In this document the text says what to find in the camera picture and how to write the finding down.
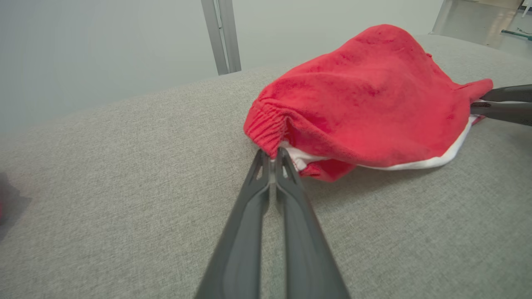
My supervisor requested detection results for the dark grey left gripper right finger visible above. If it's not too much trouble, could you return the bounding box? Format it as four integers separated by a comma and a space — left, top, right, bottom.
274, 147, 350, 299

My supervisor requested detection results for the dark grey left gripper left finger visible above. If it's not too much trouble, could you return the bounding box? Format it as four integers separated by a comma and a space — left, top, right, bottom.
195, 149, 271, 299

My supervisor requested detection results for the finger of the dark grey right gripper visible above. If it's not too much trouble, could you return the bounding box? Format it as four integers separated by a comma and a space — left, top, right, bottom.
470, 101, 532, 126
480, 84, 532, 102

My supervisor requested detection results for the red and white garment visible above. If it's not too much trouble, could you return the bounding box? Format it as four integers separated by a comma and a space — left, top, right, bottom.
243, 24, 494, 182

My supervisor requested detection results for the thin green rod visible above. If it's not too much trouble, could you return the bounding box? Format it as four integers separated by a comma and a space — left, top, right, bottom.
501, 28, 532, 41

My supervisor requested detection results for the narrow grey partition post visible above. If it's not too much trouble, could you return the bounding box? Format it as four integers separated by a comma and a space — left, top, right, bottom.
201, 0, 242, 76

